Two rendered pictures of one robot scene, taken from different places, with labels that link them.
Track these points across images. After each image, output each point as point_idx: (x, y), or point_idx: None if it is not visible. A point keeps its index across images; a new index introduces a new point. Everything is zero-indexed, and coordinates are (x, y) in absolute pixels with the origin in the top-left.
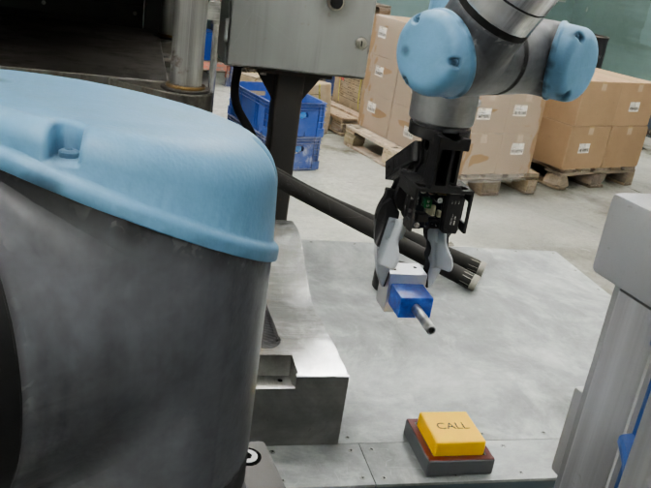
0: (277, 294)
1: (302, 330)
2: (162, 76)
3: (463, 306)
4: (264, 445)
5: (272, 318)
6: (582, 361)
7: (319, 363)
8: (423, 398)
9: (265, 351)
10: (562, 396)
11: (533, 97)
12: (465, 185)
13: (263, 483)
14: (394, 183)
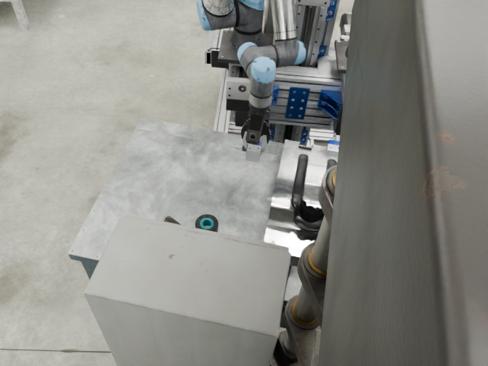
0: (288, 181)
1: (288, 160)
2: (317, 351)
3: (184, 208)
4: (338, 68)
5: (295, 169)
6: (167, 168)
7: (291, 145)
8: (245, 165)
9: (305, 152)
10: (194, 155)
11: None
12: (250, 109)
13: (340, 63)
14: (266, 127)
